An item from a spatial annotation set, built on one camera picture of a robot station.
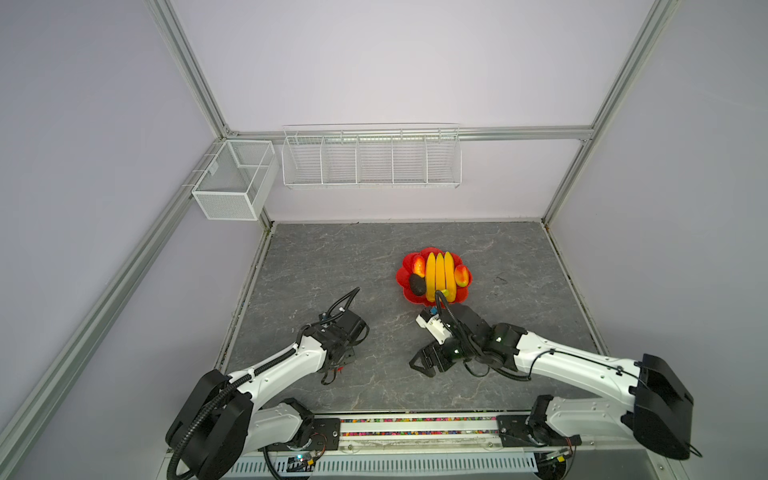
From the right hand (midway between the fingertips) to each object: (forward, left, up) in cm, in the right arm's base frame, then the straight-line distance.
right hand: (421, 360), depth 76 cm
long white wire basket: (+61, +12, +21) cm, 65 cm away
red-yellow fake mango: (+28, -15, -3) cm, 32 cm away
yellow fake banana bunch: (+30, -8, -5) cm, 31 cm away
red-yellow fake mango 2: (+34, -1, -5) cm, 35 cm away
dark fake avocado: (+27, 0, -5) cm, 27 cm away
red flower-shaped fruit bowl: (+32, +4, -6) cm, 33 cm away
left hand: (+3, +23, -8) cm, 24 cm away
